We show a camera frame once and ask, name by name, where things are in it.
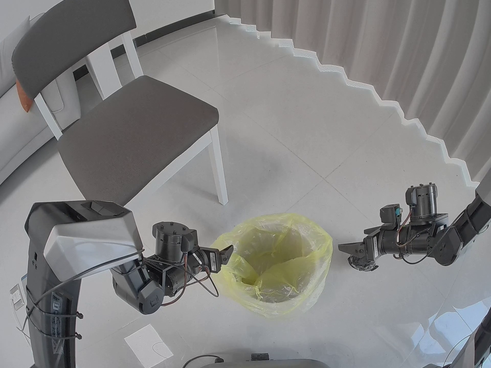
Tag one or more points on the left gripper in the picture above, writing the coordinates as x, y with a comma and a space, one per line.
205, 261

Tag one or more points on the orange cushion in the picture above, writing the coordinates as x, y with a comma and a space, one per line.
23, 98

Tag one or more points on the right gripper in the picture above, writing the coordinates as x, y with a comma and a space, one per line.
385, 243

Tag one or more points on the grey and white chair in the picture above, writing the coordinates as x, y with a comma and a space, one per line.
134, 140

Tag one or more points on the black plastic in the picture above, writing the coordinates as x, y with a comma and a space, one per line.
362, 269

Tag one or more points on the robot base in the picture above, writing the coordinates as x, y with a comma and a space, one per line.
264, 362

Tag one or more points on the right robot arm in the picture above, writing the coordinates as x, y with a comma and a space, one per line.
448, 243

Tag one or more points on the white curtain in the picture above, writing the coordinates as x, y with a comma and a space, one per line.
383, 33

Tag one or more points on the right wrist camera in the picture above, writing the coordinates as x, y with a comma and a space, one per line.
389, 215

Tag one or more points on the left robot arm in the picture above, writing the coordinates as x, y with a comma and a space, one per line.
53, 282

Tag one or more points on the yellow plastic bag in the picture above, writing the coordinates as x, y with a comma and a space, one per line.
238, 266

